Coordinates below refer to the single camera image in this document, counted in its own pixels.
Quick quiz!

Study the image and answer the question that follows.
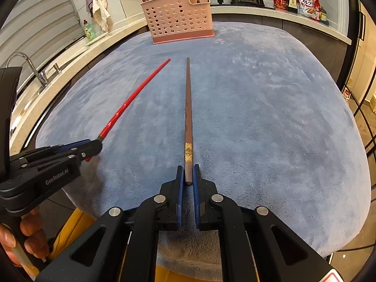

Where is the chrome kitchen faucet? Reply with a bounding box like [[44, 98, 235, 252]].
[[5, 52, 49, 87]]

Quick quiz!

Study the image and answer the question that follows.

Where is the brown chopstick with gold band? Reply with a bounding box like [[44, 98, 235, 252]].
[[184, 57, 194, 185]]

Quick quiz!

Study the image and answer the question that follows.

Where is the white window blind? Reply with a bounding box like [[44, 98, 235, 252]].
[[0, 0, 86, 74]]

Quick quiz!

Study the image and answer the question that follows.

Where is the green dish soap bottle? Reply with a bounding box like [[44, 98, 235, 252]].
[[83, 20, 96, 42]]

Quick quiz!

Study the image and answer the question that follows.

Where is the red cereal bag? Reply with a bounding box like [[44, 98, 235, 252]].
[[297, 0, 321, 22]]

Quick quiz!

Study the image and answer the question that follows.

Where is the person's yellow clothing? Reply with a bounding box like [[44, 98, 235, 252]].
[[48, 208, 97, 260]]

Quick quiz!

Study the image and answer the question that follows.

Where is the black framed glass door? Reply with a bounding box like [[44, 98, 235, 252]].
[[338, 0, 376, 159]]

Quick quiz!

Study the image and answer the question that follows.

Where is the pink perforated chopstick holder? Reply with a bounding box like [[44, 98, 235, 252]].
[[140, 0, 216, 45]]

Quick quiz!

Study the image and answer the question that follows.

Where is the white hanging towel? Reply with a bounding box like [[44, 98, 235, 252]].
[[92, 0, 110, 32]]

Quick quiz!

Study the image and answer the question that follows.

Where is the person's left hand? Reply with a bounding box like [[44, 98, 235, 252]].
[[0, 206, 50, 268]]

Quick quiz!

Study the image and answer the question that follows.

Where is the blue-grey fleece blanket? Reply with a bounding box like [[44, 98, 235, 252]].
[[35, 21, 371, 274]]

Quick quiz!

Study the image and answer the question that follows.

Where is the black gas stove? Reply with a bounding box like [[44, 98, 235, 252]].
[[210, 0, 275, 9]]

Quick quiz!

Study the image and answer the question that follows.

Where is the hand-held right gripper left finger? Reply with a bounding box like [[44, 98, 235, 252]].
[[35, 166, 184, 282]]

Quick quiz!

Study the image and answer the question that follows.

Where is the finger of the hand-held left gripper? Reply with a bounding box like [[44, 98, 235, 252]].
[[10, 139, 103, 161], [18, 153, 91, 170]]

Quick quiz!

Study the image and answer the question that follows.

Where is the red twisted chopstick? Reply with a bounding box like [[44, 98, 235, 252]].
[[85, 58, 171, 162]]

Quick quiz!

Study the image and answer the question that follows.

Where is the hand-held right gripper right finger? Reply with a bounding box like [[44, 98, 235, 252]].
[[192, 164, 341, 282]]

